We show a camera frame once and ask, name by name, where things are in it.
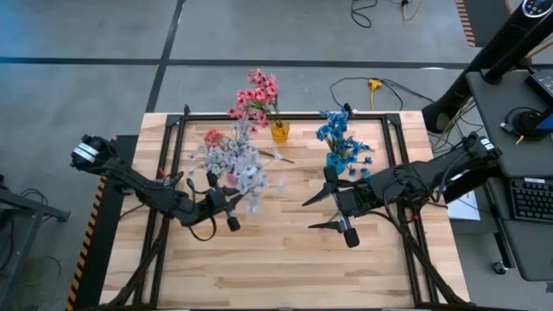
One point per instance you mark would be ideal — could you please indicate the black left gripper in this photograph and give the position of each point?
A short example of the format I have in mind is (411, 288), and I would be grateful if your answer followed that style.
(218, 201)

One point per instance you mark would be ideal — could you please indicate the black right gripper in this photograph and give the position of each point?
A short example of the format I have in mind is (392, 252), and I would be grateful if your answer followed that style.
(351, 237)

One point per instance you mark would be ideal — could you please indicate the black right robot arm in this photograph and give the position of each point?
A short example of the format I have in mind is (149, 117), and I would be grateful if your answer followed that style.
(432, 168)

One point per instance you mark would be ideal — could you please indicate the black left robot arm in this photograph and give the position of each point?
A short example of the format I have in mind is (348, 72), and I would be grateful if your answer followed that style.
(147, 192)

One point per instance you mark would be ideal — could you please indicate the purple glass vase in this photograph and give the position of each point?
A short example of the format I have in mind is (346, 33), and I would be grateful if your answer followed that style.
(232, 179)

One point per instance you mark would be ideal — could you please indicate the blue glass vase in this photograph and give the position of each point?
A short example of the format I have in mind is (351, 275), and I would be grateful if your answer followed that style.
(334, 166)

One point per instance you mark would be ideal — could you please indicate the yellow glass vase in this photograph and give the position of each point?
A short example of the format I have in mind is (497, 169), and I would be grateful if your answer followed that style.
(280, 135)

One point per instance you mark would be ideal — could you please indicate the black mat with hazard stripes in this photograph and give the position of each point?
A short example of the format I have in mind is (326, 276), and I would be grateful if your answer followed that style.
(108, 242)

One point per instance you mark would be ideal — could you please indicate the yellow power plug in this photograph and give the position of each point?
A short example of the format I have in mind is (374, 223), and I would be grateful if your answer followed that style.
(373, 83)

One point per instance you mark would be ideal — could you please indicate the white paper sheet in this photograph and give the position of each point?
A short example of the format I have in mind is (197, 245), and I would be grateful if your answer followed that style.
(464, 209)

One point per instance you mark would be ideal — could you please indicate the black tower fan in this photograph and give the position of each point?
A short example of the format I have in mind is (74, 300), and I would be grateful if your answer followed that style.
(449, 108)

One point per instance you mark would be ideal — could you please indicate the desk caster wheel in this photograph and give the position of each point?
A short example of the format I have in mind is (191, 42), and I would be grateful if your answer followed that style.
(500, 268)

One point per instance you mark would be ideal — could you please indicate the grey desk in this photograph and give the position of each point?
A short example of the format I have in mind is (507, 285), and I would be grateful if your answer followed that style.
(488, 108)

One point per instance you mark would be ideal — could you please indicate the black metal stand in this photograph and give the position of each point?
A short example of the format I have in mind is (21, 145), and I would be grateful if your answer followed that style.
(34, 205)

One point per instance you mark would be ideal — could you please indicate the black keyboard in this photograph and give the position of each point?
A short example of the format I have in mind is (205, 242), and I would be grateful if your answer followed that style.
(533, 201)

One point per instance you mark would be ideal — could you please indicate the black round desk device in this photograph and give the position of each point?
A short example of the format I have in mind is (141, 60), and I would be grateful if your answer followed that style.
(527, 125)

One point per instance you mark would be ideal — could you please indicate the orange striped floor tape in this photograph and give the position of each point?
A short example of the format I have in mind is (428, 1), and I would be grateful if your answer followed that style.
(465, 23)

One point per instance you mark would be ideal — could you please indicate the dark tablet device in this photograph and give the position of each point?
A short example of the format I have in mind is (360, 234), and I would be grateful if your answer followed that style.
(542, 82)

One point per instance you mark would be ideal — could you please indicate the black aluminium table frame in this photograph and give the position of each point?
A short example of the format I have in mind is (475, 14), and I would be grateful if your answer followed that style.
(302, 116)

